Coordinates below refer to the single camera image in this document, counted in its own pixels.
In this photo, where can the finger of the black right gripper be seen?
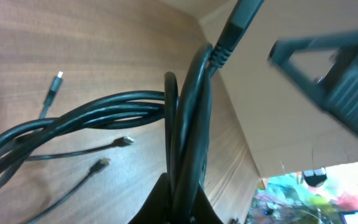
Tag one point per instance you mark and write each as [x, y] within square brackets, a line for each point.
[337, 93]

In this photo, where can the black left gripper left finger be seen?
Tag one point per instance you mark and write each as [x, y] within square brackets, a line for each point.
[155, 208]

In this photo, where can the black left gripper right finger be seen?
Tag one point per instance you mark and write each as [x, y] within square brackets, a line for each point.
[202, 211]

